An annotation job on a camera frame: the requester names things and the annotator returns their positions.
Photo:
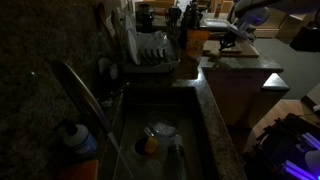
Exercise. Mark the steel kitchen sink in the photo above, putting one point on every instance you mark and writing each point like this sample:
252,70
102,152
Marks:
188,110

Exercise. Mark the white soap bottle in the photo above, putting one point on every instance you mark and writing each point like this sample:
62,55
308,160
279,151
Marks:
80,140

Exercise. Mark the curved metal faucet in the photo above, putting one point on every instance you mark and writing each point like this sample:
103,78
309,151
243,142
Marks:
83,96

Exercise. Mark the wooden kitchen cabinet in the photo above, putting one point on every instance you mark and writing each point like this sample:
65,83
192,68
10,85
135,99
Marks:
233,96

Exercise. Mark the small yellow scrubber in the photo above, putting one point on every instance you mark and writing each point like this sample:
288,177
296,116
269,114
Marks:
151,145

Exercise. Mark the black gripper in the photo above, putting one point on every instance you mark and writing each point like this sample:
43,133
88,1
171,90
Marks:
230,37

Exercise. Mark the orange plastic container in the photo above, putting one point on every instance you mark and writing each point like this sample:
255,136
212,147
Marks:
196,43

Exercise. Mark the small wooden chopping board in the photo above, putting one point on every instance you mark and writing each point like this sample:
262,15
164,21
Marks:
211,46

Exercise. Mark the large wooden chopping board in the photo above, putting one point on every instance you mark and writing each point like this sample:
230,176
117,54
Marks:
250,50

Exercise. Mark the dark glass jar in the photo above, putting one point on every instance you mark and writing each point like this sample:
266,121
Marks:
145,18

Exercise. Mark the clear plastic container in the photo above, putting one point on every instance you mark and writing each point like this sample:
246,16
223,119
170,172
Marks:
216,23

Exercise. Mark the grey dish rack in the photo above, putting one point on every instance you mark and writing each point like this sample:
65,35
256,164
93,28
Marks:
150,66

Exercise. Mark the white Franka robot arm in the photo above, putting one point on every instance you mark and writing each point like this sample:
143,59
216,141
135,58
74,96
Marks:
286,6

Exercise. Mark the orange sponge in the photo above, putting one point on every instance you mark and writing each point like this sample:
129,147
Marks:
80,170

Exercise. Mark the black robot cart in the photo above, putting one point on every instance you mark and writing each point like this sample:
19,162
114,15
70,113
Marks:
276,146

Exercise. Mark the clear drinking bottle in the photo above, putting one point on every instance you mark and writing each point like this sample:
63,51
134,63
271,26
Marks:
176,160

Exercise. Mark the small orange bottle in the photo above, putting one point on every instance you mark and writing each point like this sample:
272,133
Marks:
218,10

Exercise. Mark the dark cutlery holder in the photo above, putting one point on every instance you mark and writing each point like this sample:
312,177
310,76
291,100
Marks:
174,18

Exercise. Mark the white dinner plate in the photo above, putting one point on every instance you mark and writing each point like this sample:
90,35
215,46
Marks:
130,22
133,46

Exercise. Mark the black knife block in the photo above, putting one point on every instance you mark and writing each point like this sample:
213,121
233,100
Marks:
189,20

